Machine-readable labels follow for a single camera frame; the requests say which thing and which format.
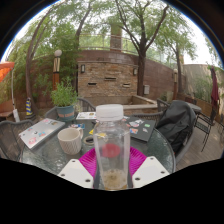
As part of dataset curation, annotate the clear plastic bottle white cap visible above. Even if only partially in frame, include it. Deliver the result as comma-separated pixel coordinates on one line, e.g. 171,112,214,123
92,103,132,191

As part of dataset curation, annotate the white booklet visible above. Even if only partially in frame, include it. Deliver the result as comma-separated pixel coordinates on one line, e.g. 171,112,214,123
75,111,98,121

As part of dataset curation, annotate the forked dark-trunk tree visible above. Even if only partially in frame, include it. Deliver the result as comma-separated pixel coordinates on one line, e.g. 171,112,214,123
114,0,174,97

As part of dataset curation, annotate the flat round red coaster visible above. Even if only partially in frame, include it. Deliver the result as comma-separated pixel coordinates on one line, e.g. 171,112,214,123
100,143,122,159

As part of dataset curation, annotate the blue yellow striped bollard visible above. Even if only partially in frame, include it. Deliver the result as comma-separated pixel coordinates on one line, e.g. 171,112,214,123
25,97,34,117

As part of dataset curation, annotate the maroon closed patio umbrella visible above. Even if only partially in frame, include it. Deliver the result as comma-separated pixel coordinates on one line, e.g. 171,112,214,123
210,65,220,108

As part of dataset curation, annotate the grey mesh patio chair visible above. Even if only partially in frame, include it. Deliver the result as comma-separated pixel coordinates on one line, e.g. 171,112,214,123
131,99,198,164
44,97,98,121
156,98,172,113
0,119,34,161

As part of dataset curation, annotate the black jacket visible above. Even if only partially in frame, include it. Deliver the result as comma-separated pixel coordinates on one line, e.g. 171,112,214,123
155,99,197,154

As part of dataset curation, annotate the green plant in blue pot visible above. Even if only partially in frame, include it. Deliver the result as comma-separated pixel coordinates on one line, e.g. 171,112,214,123
49,78,79,122

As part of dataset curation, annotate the silver laptop with stickers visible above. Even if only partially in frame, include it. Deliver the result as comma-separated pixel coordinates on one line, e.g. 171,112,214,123
18,117,66,150

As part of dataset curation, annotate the round dark patio table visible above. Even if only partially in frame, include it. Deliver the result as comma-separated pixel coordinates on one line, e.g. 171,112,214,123
186,101,203,114

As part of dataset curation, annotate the beige ribbed ceramic mug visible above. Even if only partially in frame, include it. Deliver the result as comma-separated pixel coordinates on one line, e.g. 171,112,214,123
57,127,84,156

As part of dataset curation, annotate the white umbrella base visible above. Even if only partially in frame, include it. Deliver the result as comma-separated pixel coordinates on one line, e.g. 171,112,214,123
12,108,21,123

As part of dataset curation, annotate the small colourful sticker card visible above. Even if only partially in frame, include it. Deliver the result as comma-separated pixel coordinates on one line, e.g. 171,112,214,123
68,123,86,130

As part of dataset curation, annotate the leaning tree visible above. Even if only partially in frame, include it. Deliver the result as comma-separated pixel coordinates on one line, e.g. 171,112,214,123
24,6,64,116

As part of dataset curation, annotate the wooden lamp post white globe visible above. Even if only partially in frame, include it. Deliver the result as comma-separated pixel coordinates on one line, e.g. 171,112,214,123
52,49,63,91

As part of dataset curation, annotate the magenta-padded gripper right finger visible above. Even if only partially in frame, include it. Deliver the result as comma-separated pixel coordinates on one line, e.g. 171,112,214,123
127,146,171,189

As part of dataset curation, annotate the stone water basin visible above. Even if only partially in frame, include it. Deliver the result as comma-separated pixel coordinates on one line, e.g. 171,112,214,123
84,94,158,113

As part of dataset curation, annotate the black laptop with stickers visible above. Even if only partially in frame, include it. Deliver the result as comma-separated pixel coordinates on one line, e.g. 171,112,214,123
121,115,157,143

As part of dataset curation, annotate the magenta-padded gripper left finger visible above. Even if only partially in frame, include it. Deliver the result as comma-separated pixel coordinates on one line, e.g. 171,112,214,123
57,147,99,190

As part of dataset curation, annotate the orange patio umbrella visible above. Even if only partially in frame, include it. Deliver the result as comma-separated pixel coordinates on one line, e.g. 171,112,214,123
0,61,18,114

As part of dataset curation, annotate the black metal patio chair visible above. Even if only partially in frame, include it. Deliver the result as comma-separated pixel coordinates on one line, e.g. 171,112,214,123
194,108,218,144

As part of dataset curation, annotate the wooden bench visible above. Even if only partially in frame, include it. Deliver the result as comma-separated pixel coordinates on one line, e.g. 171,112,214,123
0,99,15,118

